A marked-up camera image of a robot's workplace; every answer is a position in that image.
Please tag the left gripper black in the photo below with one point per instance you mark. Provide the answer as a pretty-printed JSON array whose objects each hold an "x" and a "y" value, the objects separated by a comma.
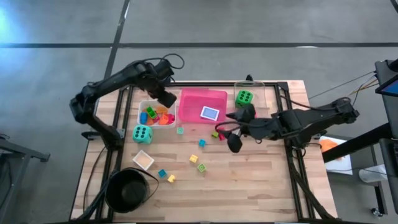
[{"x": 158, "y": 74}]

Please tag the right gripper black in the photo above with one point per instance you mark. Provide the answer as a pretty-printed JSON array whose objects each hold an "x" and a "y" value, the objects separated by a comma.
[{"x": 252, "y": 127}]

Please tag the red stepped toy block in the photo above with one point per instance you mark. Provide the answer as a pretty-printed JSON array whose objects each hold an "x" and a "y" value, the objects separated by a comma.
[{"x": 221, "y": 137}]

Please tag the small orange toy block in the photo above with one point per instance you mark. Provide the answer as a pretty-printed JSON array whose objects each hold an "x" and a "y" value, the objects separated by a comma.
[{"x": 150, "y": 122}]

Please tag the green foam die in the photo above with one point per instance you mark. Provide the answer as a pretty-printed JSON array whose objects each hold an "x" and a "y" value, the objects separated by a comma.
[{"x": 237, "y": 101}]

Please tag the blue playing card box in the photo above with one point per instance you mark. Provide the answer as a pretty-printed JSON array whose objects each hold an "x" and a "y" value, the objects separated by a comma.
[{"x": 210, "y": 113}]

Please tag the teal foam die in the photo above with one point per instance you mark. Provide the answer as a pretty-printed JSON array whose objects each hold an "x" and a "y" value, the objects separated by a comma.
[{"x": 148, "y": 140}]

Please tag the white square tile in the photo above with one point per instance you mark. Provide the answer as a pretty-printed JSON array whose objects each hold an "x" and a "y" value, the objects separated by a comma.
[{"x": 143, "y": 160}]

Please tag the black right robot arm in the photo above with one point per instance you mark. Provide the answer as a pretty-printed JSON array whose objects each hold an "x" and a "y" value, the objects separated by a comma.
[{"x": 311, "y": 119}]

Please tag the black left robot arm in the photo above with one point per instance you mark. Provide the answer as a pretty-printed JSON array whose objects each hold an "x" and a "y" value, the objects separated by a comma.
[{"x": 102, "y": 87}]

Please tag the pink plastic bin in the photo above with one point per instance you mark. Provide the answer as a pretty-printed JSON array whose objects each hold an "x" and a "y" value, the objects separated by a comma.
[{"x": 192, "y": 105}]

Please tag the white plastic bin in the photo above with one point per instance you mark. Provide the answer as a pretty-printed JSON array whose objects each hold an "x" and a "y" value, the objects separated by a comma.
[{"x": 155, "y": 127}]

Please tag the cyan studded toy block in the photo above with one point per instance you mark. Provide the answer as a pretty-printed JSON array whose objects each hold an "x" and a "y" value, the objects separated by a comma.
[{"x": 202, "y": 143}]

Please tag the clear plastic bin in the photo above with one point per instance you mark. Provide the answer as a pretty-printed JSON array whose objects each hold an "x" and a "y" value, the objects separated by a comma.
[{"x": 259, "y": 93}]

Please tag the yellow studded toy block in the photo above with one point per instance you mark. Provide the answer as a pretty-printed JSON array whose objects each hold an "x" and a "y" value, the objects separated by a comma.
[{"x": 193, "y": 158}]

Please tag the orange object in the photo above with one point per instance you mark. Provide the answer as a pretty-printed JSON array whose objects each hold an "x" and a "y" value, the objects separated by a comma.
[{"x": 329, "y": 145}]

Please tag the black pumpkin bucket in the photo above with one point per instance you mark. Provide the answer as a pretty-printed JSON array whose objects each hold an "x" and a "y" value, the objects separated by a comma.
[{"x": 127, "y": 191}]

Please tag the white paper sheet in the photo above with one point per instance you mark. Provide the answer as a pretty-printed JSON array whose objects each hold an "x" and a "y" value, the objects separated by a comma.
[{"x": 342, "y": 165}]

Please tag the black diagonal beam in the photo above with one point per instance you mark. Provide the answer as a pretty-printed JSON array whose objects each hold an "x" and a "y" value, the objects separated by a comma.
[{"x": 357, "y": 143}]

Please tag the grey metal cart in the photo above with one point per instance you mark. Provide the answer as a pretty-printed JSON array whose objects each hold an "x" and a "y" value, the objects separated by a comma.
[{"x": 18, "y": 152}]

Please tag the blue screen laptop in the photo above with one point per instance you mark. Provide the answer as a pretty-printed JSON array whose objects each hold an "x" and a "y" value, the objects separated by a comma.
[{"x": 390, "y": 88}]

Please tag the dark grey cabinet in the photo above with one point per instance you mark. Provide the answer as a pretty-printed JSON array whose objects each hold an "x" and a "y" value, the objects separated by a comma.
[{"x": 390, "y": 174}]

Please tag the caster wheel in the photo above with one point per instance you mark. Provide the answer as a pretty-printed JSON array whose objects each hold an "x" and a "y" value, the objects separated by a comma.
[{"x": 377, "y": 212}]

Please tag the black aluminium table frame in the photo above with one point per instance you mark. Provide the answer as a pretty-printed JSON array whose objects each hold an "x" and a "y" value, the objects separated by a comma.
[{"x": 202, "y": 84}]

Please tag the black frame clamp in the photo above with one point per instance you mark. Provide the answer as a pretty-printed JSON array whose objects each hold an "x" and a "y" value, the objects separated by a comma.
[{"x": 249, "y": 78}]

